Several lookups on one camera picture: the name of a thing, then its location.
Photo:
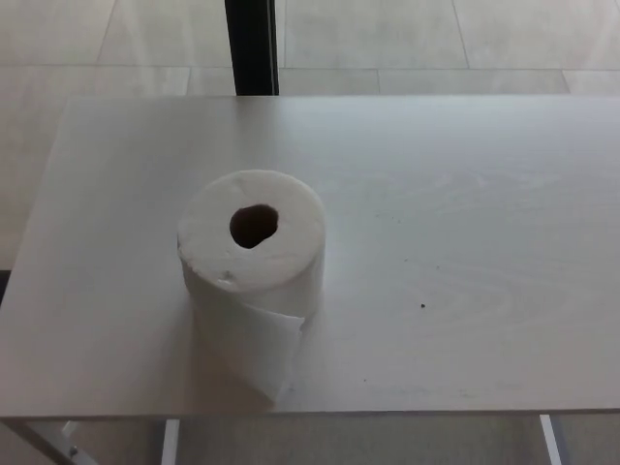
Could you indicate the white toilet paper roll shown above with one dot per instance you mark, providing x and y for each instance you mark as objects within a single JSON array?
[{"x": 290, "y": 232}]

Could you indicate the white table leg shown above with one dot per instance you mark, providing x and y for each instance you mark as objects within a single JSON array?
[
  {"x": 170, "y": 445},
  {"x": 552, "y": 436}
]

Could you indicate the grey diagonal table brace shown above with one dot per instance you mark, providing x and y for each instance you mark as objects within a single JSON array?
[{"x": 29, "y": 436}]

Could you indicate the black vertical post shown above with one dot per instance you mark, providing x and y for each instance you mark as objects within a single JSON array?
[{"x": 252, "y": 48}]

